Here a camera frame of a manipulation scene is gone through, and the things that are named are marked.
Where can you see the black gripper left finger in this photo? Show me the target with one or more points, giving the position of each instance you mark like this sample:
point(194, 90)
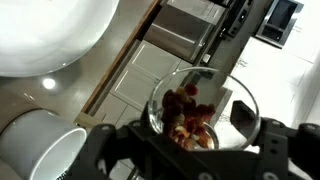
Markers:
point(155, 156)

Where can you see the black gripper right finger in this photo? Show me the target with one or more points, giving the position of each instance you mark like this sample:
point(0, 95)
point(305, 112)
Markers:
point(278, 142)

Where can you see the glass cup with food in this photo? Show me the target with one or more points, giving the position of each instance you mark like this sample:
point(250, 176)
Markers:
point(204, 109)

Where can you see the white bowl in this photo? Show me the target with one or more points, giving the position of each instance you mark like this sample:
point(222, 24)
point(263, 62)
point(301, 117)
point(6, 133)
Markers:
point(42, 36)

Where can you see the white upper cabinets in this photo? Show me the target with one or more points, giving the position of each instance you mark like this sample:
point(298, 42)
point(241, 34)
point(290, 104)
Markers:
point(281, 81)

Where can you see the white base cabinets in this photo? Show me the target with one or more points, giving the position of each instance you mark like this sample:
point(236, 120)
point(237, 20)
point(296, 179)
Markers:
point(143, 68)

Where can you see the white mug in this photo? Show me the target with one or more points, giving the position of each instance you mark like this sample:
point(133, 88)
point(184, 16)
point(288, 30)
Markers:
point(40, 145)

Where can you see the stainless steel dishwasher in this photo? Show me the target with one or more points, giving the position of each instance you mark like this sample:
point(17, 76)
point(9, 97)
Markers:
point(182, 27)

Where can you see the stainless steel microwave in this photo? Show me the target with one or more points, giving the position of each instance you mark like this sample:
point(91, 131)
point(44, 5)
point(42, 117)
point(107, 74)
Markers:
point(279, 22)

